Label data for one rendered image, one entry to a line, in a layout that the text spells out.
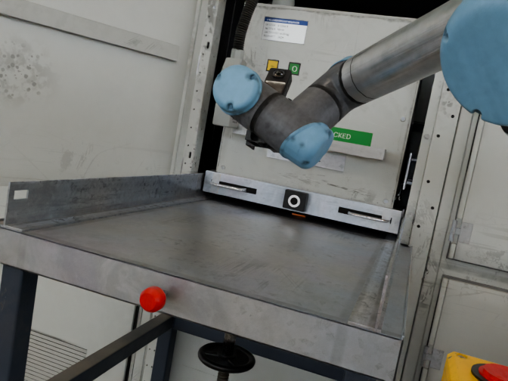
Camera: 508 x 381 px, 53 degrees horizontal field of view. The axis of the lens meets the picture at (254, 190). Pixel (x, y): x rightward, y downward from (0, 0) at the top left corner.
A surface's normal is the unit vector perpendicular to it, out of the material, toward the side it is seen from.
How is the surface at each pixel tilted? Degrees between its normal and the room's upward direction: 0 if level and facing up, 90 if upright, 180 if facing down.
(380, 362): 90
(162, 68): 90
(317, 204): 90
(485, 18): 124
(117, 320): 90
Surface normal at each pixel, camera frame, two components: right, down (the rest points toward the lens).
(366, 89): -0.41, 0.84
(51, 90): 0.66, 0.20
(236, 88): -0.27, -0.12
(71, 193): 0.93, 0.20
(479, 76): -0.73, 0.49
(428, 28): -0.88, -0.03
